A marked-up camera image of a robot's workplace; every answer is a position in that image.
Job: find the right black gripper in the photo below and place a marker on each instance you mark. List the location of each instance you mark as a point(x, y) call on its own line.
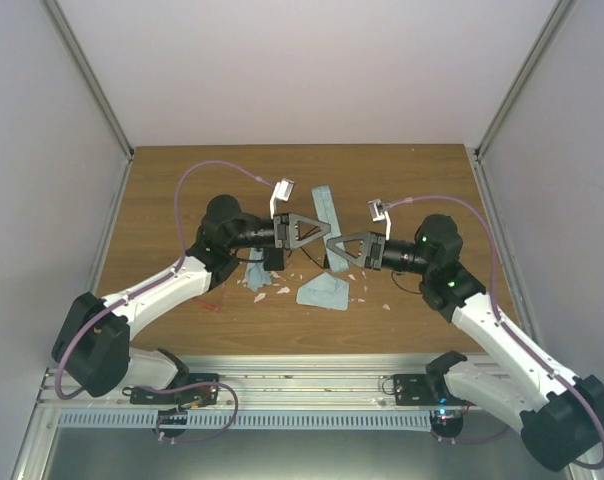
point(373, 262)

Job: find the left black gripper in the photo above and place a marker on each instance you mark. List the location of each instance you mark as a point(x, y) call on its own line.
point(286, 235)

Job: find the light blue cleaning cloth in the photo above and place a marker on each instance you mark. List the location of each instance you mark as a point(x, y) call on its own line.
point(324, 291)

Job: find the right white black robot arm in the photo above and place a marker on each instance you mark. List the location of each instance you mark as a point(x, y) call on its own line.
point(558, 415)

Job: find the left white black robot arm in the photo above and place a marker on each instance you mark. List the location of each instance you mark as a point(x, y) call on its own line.
point(93, 345)

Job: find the black sunglasses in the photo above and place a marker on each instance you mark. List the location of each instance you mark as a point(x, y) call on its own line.
point(314, 261)

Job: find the black sunglasses pouch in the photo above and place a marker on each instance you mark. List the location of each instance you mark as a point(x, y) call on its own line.
point(273, 260)

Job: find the folded blue cloth strip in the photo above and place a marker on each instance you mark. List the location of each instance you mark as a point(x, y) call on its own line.
point(327, 213)

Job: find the small blue cloth piece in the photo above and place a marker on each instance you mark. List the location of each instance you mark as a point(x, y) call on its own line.
point(256, 275)

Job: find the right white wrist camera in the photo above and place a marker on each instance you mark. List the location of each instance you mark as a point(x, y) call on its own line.
point(379, 212)

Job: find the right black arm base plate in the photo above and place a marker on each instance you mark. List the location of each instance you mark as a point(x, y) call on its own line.
point(419, 390)

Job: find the aluminium mounting rail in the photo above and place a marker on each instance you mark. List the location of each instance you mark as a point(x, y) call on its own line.
point(363, 381)

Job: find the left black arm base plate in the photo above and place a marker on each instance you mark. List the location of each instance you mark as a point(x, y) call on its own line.
point(193, 389)

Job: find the left aluminium frame post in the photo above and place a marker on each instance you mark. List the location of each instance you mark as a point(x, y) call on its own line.
point(76, 52)

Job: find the aluminium frame post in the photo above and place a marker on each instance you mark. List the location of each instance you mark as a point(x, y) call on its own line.
point(76, 52)
point(557, 17)

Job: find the right aluminium frame post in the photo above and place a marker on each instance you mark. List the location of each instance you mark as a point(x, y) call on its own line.
point(557, 17)

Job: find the grey slotted cable duct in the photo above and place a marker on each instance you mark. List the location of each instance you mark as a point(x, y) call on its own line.
point(251, 419)

